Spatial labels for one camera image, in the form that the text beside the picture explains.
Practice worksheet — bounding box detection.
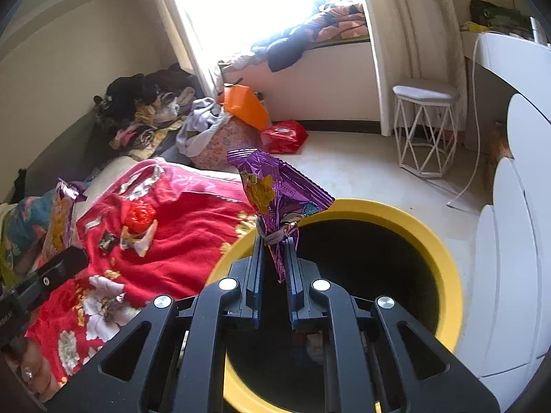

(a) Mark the white and green cloth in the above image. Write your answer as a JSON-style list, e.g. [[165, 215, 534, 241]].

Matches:
[[0, 200, 20, 287]]

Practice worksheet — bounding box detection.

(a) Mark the narrow beige curtain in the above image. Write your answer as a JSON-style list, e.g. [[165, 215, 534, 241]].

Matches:
[[146, 0, 225, 104]]

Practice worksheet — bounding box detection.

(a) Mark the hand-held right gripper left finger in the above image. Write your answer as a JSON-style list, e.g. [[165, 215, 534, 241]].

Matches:
[[45, 234, 265, 413]]

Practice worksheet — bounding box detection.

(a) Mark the colourful pillow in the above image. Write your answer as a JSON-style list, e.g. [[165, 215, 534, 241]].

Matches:
[[4, 195, 59, 267]]

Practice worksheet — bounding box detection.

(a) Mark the red plastic bag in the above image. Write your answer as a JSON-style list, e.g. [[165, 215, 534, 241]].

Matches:
[[259, 120, 309, 155]]

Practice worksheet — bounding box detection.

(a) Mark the red floral blanket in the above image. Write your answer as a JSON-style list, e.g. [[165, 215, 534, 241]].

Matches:
[[23, 158, 259, 392]]

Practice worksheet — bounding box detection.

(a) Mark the beige mattress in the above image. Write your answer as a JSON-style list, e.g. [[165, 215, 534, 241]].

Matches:
[[73, 155, 149, 224]]

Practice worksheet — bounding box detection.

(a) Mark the white scalloped cabinet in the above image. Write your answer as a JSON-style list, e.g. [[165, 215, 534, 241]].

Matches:
[[456, 92, 551, 379]]

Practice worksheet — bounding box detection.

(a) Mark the floral laundry basket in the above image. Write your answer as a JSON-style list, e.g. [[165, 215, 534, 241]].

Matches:
[[189, 118, 264, 172]]

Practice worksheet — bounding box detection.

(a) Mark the yellow rimmed black bin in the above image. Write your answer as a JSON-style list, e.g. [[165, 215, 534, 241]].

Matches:
[[203, 198, 463, 413]]

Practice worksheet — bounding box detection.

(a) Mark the dark green bag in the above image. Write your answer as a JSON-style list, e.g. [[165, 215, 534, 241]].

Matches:
[[469, 0, 534, 35]]

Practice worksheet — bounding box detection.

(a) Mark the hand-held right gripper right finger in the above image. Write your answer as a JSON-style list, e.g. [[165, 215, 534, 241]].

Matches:
[[282, 224, 502, 413]]

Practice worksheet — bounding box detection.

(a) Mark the orange patterned blanket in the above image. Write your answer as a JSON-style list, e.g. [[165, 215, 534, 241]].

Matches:
[[301, 0, 370, 46]]

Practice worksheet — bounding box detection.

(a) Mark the wide white curtain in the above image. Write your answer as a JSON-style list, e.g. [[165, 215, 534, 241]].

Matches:
[[355, 0, 470, 136]]

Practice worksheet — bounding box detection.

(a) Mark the grey headboard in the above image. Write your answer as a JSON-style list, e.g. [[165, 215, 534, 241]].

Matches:
[[17, 107, 125, 207]]

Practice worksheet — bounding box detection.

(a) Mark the bright window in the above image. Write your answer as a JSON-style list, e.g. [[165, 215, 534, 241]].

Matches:
[[164, 0, 366, 65]]

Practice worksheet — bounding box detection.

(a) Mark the white window seat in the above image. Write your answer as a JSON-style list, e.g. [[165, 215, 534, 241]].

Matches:
[[219, 36, 384, 125]]

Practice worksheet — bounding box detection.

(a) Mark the beige wrapper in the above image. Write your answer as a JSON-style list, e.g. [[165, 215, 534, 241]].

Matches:
[[119, 219, 159, 258]]

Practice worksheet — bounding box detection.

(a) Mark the orange bag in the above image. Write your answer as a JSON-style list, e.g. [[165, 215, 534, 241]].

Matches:
[[221, 85, 271, 130]]

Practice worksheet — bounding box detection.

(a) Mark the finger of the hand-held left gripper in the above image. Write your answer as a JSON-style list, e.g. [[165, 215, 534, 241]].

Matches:
[[26, 245, 90, 306]]

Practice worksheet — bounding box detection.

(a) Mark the pile of patterned clothes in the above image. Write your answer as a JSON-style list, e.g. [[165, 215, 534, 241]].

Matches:
[[95, 88, 196, 160]]

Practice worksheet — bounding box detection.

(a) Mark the white desk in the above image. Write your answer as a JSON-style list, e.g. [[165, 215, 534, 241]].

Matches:
[[460, 30, 551, 147]]

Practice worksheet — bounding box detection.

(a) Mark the red crumpled wrapper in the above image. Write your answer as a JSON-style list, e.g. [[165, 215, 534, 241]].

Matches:
[[124, 201, 158, 235]]

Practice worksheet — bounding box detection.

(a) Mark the person's left hand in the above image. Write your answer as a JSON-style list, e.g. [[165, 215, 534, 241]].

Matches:
[[0, 338, 59, 401]]

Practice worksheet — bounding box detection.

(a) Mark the white cable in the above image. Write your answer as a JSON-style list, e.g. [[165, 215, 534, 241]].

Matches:
[[448, 34, 485, 207]]

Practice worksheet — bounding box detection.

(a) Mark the white wire stool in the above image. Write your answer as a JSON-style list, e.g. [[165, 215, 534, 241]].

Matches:
[[393, 80, 461, 178]]

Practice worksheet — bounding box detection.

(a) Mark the black cloth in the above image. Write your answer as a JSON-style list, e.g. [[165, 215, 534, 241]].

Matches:
[[11, 168, 29, 203]]

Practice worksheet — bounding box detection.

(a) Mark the colourful cloth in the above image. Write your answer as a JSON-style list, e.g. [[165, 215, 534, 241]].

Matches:
[[217, 52, 268, 75]]

